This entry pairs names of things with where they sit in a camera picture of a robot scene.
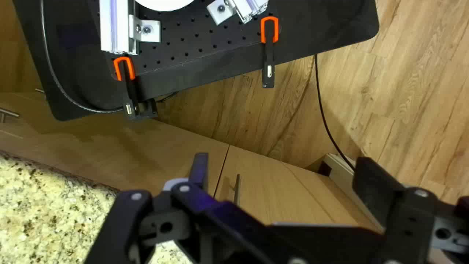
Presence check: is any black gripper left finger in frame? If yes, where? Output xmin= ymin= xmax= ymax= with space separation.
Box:
xmin=86 ymin=150 xmax=295 ymax=264

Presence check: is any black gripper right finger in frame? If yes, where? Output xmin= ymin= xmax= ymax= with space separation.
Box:
xmin=352 ymin=155 xmax=469 ymax=264

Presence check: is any wooden vanity cabinet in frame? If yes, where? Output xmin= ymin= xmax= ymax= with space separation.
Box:
xmin=0 ymin=89 xmax=388 ymax=233

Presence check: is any orange black clamp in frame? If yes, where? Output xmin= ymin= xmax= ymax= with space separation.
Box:
xmin=114 ymin=55 xmax=159 ymax=121
xmin=259 ymin=14 xmax=282 ymax=89

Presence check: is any black perforated base board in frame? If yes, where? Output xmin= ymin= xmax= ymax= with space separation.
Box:
xmin=12 ymin=0 xmax=382 ymax=123

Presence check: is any metal cabinet door handle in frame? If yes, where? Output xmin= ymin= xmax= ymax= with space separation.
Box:
xmin=0 ymin=108 xmax=23 ymax=121
xmin=234 ymin=172 xmax=243 ymax=205

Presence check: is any thin black floor cable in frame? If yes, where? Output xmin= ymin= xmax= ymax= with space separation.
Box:
xmin=313 ymin=52 xmax=358 ymax=170

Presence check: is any aluminium corner bracket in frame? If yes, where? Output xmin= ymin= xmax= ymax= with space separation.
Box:
xmin=130 ymin=18 xmax=163 ymax=43
xmin=207 ymin=0 xmax=237 ymax=26

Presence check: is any thin grey cable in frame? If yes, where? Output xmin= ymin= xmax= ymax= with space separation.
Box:
xmin=39 ymin=0 xmax=125 ymax=115

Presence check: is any aluminium profile rail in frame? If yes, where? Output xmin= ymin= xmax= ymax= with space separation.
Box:
xmin=229 ymin=0 xmax=270 ymax=24
xmin=100 ymin=0 xmax=140 ymax=55

